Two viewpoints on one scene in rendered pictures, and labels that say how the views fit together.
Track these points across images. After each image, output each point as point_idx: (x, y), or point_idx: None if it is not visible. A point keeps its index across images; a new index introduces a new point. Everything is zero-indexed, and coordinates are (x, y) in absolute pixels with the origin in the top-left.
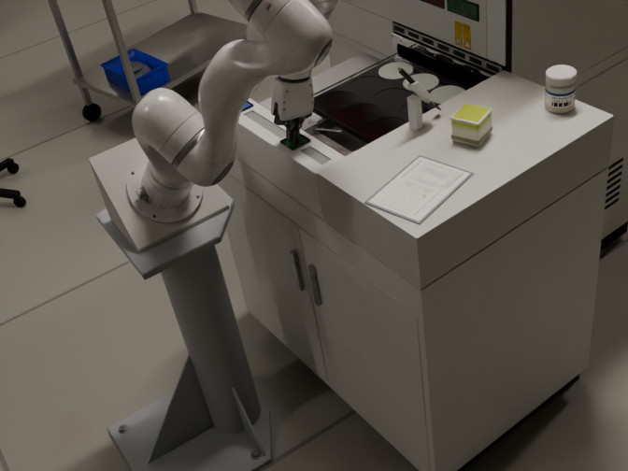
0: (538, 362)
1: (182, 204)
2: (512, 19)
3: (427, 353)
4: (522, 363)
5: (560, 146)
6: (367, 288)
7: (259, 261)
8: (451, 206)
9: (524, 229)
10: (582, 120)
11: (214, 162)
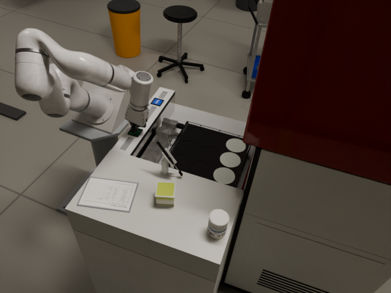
0: None
1: (96, 117)
2: (255, 171)
3: (82, 253)
4: None
5: (172, 245)
6: None
7: None
8: (96, 213)
9: (144, 258)
10: (206, 248)
11: (41, 107)
